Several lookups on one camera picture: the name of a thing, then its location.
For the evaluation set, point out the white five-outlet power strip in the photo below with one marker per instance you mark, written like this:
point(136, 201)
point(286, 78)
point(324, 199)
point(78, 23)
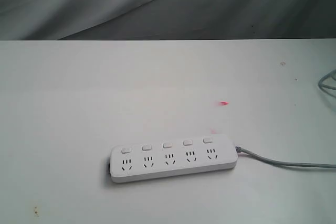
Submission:
point(168, 158)

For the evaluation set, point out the grey fabric backdrop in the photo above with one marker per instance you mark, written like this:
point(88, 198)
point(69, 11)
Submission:
point(166, 19)

